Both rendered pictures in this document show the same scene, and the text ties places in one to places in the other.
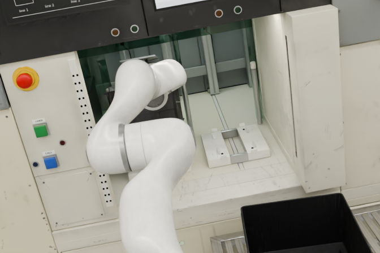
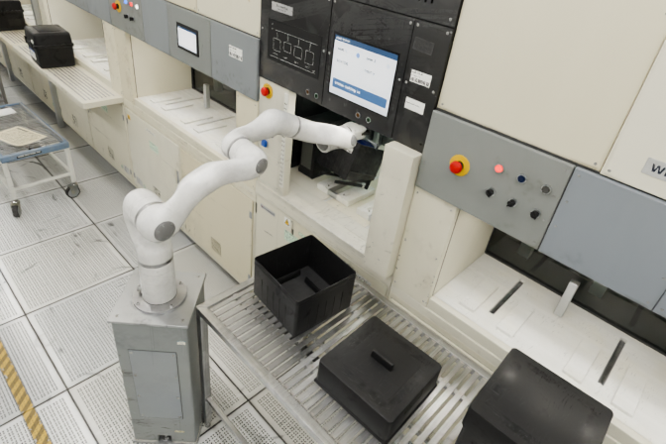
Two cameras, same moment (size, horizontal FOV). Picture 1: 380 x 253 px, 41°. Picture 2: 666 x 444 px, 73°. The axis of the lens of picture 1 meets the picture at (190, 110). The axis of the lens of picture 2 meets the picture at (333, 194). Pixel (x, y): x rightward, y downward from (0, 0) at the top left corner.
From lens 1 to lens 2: 1.16 m
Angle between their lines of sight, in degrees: 38
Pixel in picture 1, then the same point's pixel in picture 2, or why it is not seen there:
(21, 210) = not seen: hidden behind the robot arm
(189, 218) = (310, 226)
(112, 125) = (237, 134)
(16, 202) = not seen: hidden behind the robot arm
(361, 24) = (435, 180)
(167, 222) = (196, 186)
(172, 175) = (229, 173)
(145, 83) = (265, 125)
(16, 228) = not seen: hidden behind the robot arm
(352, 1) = (434, 161)
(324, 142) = (381, 240)
